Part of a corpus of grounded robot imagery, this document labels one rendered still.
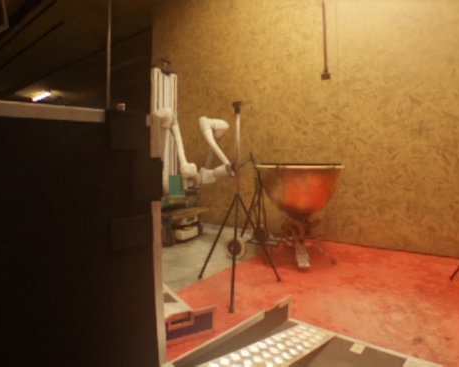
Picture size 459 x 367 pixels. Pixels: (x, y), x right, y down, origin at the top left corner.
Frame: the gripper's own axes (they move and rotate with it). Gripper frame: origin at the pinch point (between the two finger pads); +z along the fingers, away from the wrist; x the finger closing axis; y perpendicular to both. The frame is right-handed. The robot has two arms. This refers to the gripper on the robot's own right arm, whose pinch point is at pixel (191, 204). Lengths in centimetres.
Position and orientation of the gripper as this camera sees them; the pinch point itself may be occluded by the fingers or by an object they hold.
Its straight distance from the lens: 295.0
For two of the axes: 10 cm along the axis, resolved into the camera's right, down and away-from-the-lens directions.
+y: -8.8, -0.4, 4.8
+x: -4.8, 0.7, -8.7
